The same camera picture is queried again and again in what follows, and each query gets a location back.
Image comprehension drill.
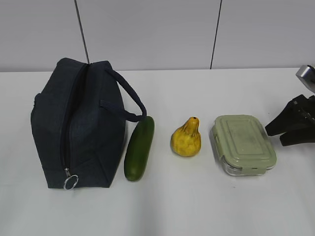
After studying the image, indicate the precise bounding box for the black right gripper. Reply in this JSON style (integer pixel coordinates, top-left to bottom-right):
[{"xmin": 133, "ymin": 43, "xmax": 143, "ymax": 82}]
[{"xmin": 265, "ymin": 94, "xmax": 315, "ymax": 147}]

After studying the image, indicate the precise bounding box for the glass container with green lid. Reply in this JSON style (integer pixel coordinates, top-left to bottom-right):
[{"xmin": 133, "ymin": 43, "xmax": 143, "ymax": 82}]
[{"xmin": 209, "ymin": 115, "xmax": 277, "ymax": 176}]

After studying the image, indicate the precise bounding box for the yellow pear-shaped gourd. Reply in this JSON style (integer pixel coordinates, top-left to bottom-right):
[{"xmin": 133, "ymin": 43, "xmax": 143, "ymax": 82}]
[{"xmin": 170, "ymin": 117, "xmax": 201, "ymax": 157}]

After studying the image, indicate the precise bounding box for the green cucumber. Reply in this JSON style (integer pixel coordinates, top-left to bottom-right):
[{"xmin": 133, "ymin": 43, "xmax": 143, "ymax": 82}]
[{"xmin": 124, "ymin": 116, "xmax": 155, "ymax": 182}]

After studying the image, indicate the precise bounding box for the dark blue lunch bag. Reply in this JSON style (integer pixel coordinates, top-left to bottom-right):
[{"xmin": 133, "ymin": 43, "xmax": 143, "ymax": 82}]
[{"xmin": 31, "ymin": 58, "xmax": 147, "ymax": 190}]

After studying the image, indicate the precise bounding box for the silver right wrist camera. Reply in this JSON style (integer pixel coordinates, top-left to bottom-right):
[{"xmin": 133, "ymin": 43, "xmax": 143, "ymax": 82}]
[{"xmin": 295, "ymin": 65, "xmax": 315, "ymax": 93}]

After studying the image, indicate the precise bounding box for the metal zipper pull ring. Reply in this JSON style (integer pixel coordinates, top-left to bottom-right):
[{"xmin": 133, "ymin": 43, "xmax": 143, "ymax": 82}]
[{"xmin": 63, "ymin": 167, "xmax": 79, "ymax": 191}]

